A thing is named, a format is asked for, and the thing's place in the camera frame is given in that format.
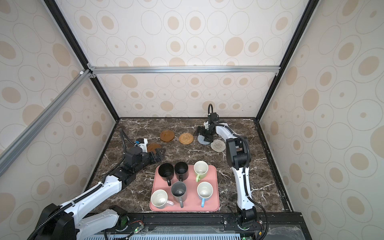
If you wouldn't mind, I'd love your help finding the blue woven coaster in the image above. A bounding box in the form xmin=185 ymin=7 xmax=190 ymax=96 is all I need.
xmin=197 ymin=135 xmax=211 ymax=145

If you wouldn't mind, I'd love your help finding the brown wooden coaster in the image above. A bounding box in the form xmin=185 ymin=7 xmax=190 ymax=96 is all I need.
xmin=160 ymin=130 xmax=175 ymax=143
xmin=147 ymin=144 xmax=162 ymax=154

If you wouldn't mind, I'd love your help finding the woven rattan coaster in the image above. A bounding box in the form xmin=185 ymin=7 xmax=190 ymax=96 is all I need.
xmin=179 ymin=133 xmax=194 ymax=145

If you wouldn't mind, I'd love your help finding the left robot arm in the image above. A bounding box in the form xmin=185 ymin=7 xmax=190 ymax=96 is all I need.
xmin=28 ymin=139 xmax=166 ymax=240

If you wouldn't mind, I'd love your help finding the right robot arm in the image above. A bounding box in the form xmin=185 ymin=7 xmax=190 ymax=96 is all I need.
xmin=194 ymin=104 xmax=269 ymax=240

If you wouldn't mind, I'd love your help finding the multicolour woven coaster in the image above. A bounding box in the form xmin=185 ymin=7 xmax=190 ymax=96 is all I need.
xmin=210 ymin=140 xmax=226 ymax=153

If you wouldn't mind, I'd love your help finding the black mug left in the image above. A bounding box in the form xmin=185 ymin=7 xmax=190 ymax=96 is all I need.
xmin=158 ymin=163 xmax=175 ymax=186

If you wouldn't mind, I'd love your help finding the black mug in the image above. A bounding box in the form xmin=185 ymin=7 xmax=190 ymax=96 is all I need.
xmin=158 ymin=163 xmax=175 ymax=186
xmin=174 ymin=162 xmax=189 ymax=182

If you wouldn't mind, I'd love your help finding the black mug right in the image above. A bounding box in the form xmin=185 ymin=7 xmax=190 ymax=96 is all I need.
xmin=174 ymin=162 xmax=189 ymax=182

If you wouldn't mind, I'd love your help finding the green mug white inside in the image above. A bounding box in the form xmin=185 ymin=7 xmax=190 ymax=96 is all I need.
xmin=194 ymin=161 xmax=209 ymax=183

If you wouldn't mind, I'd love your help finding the pink plastic tray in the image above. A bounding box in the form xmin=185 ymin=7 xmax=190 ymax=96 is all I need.
xmin=149 ymin=164 xmax=221 ymax=213

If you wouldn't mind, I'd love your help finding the grey mug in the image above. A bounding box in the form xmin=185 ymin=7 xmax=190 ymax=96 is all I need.
xmin=171 ymin=181 xmax=188 ymax=208

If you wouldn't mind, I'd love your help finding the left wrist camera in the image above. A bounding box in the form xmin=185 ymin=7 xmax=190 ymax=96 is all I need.
xmin=135 ymin=138 xmax=148 ymax=153

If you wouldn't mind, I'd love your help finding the white mug pink handle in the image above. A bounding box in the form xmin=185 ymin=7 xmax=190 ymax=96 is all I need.
xmin=151 ymin=190 xmax=174 ymax=209

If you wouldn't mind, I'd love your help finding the white mug blue handle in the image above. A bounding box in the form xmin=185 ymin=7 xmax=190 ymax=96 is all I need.
xmin=197 ymin=182 xmax=214 ymax=208

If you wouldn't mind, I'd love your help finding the horizontal aluminium frame bar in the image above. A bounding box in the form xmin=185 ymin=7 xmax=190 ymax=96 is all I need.
xmin=90 ymin=66 xmax=280 ymax=74

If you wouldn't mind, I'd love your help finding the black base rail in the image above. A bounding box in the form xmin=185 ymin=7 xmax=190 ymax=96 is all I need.
xmin=74 ymin=211 xmax=313 ymax=240

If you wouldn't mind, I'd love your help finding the left aluminium frame bar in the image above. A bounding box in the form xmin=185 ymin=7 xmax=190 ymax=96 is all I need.
xmin=1 ymin=70 xmax=91 ymax=175

